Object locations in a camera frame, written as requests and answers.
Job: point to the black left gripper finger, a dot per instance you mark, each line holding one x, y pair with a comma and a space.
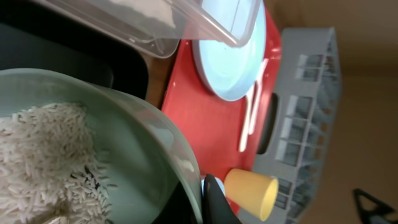
215, 207

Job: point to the yellow plastic cup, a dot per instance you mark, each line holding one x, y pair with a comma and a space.
253, 192

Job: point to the pale green bowl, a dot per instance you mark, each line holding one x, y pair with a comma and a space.
151, 173

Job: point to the white plastic fork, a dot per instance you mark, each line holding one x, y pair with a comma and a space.
257, 95

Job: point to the light blue plate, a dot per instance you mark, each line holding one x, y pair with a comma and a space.
229, 72

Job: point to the white rice pile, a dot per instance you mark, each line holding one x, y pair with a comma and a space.
49, 167

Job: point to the grey dishwasher rack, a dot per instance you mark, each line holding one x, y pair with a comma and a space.
300, 119

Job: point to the clear plastic waste bin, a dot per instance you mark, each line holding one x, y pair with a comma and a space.
156, 26

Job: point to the black waste tray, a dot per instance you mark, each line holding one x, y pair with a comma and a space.
35, 37

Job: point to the red serving tray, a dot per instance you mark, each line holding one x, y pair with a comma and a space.
212, 126

